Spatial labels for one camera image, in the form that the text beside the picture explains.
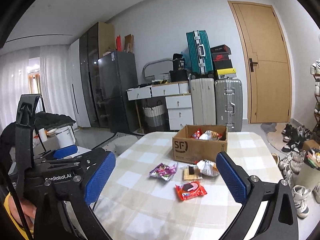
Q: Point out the clear cracker pack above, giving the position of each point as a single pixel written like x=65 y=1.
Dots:
x=191 y=173

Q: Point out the white appliance with dark cloth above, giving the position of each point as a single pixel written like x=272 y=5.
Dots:
x=54 y=131

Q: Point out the black refrigerator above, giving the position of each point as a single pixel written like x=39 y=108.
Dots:
x=117 y=72

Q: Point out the wooden door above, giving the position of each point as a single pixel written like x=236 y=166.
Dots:
x=267 y=63

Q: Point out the brown SF cardboard box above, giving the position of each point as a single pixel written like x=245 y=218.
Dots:
x=187 y=149

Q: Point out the silver suitcase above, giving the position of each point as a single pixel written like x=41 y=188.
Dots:
x=229 y=104

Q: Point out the black bag on desk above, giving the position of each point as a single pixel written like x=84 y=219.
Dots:
x=178 y=72

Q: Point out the dark glass cabinet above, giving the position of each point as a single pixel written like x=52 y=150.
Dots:
x=93 y=44

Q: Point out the purple candy bag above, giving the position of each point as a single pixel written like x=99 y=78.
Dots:
x=164 y=171

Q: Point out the red cookie packet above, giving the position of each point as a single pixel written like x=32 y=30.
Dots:
x=190 y=190

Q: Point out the checkered beige tablecloth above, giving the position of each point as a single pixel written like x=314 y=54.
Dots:
x=134 y=205

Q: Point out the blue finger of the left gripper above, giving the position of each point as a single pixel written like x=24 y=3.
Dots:
x=65 y=152

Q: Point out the woven laundry basket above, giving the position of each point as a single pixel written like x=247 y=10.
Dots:
x=155 y=115

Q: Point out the silver orange chip bag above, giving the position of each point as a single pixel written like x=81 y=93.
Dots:
x=207 y=168

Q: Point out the stacked shoe boxes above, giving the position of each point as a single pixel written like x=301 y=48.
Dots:
x=222 y=64

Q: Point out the red snack bag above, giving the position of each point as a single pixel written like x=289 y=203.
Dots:
x=196 y=134

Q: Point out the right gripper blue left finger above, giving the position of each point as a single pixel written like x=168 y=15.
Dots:
x=52 y=220

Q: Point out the wooden shoe rack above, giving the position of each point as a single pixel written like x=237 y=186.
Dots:
x=315 y=72

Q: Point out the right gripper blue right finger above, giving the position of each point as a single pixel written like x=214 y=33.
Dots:
x=279 y=220

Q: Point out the beige suitcase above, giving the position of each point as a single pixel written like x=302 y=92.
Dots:
x=203 y=101

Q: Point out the person's left hand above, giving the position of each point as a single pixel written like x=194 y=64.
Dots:
x=28 y=209

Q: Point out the grey round stool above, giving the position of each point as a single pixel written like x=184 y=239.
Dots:
x=121 y=144

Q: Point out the teal suitcase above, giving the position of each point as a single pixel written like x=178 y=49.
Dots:
x=199 y=53

